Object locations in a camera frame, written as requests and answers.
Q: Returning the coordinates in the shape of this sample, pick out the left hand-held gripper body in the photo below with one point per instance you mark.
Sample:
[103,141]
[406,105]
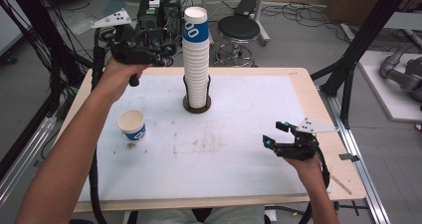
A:
[132,49]

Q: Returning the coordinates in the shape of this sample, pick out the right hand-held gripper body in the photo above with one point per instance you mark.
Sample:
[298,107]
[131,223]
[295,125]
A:
[300,149]

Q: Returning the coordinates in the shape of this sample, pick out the blue-banded single paper cup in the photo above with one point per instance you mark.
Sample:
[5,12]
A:
[195,25]
[132,126]

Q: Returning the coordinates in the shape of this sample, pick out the stack of white paper cups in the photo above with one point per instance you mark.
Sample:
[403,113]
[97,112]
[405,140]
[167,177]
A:
[196,74]

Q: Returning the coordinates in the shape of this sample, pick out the black cup holder brown base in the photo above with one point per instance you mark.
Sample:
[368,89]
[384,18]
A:
[197,110]

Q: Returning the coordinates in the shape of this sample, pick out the person's right hand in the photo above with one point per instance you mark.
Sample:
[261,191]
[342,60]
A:
[307,169]

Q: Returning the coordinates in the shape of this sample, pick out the person's left hand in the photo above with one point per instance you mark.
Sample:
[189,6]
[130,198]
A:
[114,81]

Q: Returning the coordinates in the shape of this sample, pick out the black computer tower white top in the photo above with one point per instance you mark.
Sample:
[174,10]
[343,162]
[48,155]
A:
[151,13]

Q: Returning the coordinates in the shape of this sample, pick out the thin wooden strip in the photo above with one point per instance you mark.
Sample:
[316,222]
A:
[341,185]

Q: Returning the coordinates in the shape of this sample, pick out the clear plastic bag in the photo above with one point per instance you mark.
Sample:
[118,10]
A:
[76,23]

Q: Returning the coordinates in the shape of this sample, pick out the white table mat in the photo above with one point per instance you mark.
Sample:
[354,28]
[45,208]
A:
[205,161]

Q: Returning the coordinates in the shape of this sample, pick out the black round stool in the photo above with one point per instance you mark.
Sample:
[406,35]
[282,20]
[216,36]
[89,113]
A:
[238,30]

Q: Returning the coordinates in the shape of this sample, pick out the person's light trousers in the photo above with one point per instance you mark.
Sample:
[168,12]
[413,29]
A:
[229,216]

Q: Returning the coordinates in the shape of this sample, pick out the black flat device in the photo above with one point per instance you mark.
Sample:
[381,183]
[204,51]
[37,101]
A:
[245,7]

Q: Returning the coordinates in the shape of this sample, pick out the white platform board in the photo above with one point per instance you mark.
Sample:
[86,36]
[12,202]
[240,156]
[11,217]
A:
[381,94]

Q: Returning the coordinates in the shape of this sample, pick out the cardboard box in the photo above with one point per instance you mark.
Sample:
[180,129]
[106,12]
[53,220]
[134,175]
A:
[358,1]

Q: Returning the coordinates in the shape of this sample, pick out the aluminium rail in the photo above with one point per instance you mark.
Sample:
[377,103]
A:
[361,171]
[23,164]

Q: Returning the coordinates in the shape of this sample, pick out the white stand post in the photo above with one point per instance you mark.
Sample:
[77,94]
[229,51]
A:
[260,11]

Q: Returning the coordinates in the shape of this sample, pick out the black frame strut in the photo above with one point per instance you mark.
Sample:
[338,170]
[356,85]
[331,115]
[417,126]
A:
[361,38]

